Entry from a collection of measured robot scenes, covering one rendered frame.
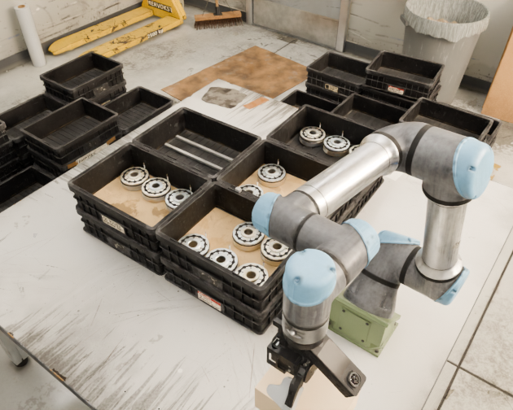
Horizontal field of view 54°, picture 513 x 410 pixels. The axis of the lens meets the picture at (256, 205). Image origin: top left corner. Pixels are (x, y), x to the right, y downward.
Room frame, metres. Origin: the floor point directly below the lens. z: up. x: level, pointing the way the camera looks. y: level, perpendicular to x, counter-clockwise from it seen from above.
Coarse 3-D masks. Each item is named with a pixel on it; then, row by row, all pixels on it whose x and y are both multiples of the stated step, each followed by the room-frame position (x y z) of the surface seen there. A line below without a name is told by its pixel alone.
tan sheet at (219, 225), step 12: (216, 216) 1.22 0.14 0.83; (228, 216) 1.22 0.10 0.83; (192, 228) 1.17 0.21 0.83; (204, 228) 1.17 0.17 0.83; (216, 228) 1.17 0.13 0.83; (228, 228) 1.17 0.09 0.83; (216, 240) 1.11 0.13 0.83; (228, 240) 1.11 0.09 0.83; (240, 252) 1.06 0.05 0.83; (252, 252) 1.06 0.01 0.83; (240, 264) 1.01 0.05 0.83; (264, 264) 1.01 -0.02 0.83
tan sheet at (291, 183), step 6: (258, 168) 1.48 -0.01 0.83; (252, 174) 1.45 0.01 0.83; (288, 174) 1.45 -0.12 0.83; (246, 180) 1.42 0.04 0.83; (252, 180) 1.42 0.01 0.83; (288, 180) 1.42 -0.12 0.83; (294, 180) 1.42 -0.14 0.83; (300, 180) 1.42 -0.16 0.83; (264, 186) 1.38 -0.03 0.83; (282, 186) 1.38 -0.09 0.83; (288, 186) 1.38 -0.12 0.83; (294, 186) 1.38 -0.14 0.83; (264, 192) 1.35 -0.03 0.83; (276, 192) 1.35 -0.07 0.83; (282, 192) 1.35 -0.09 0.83; (288, 192) 1.35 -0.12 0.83
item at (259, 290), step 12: (204, 192) 1.23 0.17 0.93; (240, 192) 1.23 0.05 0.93; (168, 240) 1.02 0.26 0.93; (192, 252) 0.97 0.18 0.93; (204, 264) 0.94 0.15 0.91; (216, 264) 0.92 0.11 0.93; (228, 276) 0.89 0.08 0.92; (240, 276) 0.88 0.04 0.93; (276, 276) 0.88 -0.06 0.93; (252, 288) 0.84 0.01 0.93; (264, 288) 0.84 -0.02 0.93
